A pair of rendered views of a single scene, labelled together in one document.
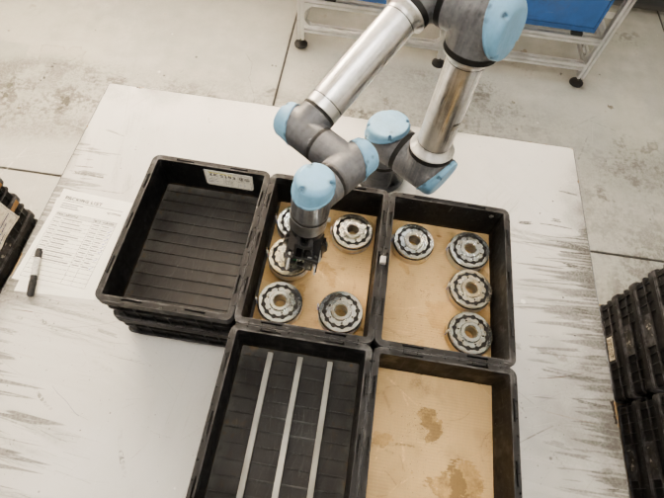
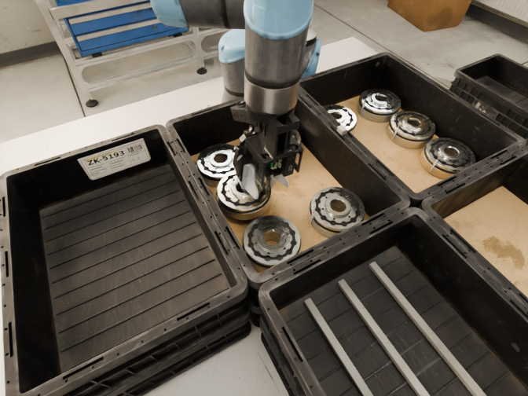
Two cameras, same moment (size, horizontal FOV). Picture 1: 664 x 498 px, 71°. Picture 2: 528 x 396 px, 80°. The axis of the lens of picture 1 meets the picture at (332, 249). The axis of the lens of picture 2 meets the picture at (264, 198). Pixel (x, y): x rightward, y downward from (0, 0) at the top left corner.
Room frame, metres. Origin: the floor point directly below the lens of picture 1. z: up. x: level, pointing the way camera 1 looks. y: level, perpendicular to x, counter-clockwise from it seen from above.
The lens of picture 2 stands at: (0.16, 0.26, 1.34)
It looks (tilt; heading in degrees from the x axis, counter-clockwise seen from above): 52 degrees down; 329
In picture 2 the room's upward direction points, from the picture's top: straight up
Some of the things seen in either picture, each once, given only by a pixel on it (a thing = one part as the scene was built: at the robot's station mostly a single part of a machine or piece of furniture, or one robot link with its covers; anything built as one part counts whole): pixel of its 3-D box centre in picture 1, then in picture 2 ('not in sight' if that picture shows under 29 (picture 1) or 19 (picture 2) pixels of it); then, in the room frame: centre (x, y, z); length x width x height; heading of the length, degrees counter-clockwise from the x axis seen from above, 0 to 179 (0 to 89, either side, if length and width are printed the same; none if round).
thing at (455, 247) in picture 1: (469, 249); (379, 100); (0.60, -0.35, 0.86); 0.10 x 0.10 x 0.01
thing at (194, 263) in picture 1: (195, 243); (122, 243); (0.52, 0.33, 0.87); 0.40 x 0.30 x 0.11; 178
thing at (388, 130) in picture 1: (387, 138); (243, 58); (0.90, -0.11, 0.90); 0.13 x 0.12 x 0.14; 53
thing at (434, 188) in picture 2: (446, 273); (396, 114); (0.50, -0.27, 0.92); 0.40 x 0.30 x 0.02; 178
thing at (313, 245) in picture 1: (304, 240); (270, 137); (0.48, 0.06, 1.01); 0.09 x 0.08 x 0.12; 178
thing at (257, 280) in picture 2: (317, 252); (275, 162); (0.51, 0.03, 0.92); 0.40 x 0.30 x 0.02; 178
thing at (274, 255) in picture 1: (290, 256); (243, 188); (0.51, 0.10, 0.88); 0.10 x 0.10 x 0.01
